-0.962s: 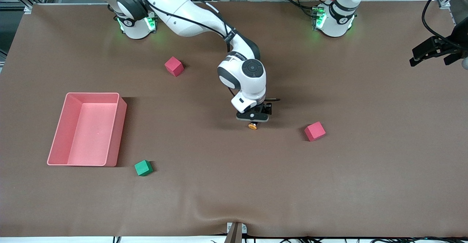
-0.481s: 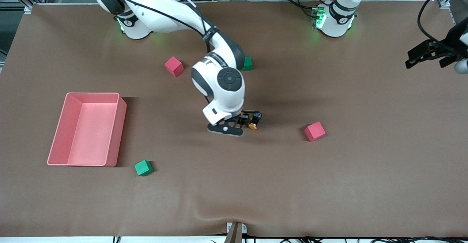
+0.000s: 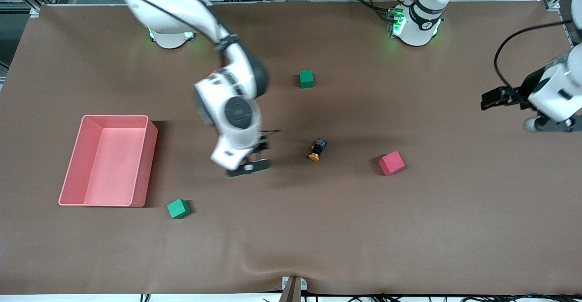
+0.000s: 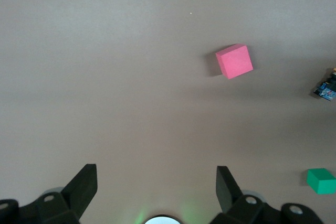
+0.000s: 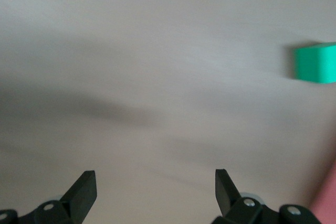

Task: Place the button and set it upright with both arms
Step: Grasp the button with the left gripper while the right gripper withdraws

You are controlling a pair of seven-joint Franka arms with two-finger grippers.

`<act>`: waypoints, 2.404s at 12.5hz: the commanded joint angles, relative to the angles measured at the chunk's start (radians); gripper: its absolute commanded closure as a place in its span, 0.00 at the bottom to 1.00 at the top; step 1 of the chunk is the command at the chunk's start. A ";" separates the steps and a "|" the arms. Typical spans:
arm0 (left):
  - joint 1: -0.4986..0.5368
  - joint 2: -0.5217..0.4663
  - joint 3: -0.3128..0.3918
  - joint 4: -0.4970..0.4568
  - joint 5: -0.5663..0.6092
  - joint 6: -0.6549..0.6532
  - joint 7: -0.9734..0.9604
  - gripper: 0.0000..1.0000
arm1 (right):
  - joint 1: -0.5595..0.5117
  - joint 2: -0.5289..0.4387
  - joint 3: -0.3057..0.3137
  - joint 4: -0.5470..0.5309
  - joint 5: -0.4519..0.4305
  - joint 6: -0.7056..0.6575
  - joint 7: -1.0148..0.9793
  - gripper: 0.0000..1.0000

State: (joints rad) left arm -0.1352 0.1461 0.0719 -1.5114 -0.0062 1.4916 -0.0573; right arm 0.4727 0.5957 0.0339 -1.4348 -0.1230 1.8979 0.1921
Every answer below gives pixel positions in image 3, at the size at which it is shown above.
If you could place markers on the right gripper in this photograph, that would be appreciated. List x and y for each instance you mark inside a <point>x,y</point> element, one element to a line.
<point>262,148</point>

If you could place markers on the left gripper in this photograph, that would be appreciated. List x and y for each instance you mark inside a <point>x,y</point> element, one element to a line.
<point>529,86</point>

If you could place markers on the orange black push button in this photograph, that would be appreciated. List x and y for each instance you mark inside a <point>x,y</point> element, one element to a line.
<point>317,149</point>

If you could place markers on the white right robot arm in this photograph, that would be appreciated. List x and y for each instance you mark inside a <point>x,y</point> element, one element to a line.
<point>159,2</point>

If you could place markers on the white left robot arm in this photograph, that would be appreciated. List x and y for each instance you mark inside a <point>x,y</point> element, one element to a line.
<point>425,20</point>

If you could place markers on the green foam cube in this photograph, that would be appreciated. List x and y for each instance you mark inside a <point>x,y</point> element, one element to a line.
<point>177,209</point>
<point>306,79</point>

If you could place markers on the pink plastic tray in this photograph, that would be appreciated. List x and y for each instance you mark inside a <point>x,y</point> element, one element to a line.
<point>113,165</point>

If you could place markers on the brown table mat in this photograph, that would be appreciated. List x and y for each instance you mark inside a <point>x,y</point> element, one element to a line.
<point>409,229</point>

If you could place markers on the metal bracket with brown post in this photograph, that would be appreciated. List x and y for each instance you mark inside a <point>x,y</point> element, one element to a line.
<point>293,288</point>

